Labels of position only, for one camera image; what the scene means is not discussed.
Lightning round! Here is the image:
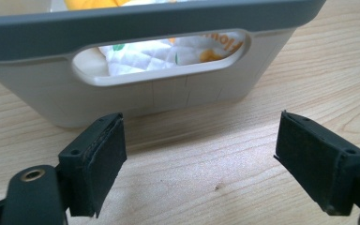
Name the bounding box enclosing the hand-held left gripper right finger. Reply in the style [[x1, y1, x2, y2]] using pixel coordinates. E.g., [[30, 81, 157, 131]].
[[274, 110, 360, 217]]

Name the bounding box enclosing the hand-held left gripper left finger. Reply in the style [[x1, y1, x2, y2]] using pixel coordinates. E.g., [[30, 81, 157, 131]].
[[57, 112, 128, 218]]

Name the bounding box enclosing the white quilted printed cloth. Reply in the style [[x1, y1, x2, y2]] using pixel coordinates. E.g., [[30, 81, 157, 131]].
[[98, 31, 246, 77]]

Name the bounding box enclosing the yellow cloth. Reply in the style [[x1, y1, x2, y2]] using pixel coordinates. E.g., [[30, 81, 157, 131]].
[[63, 0, 131, 11]]

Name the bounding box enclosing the grey plastic storage basket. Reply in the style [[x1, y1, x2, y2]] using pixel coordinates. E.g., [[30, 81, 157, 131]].
[[0, 0, 327, 128]]

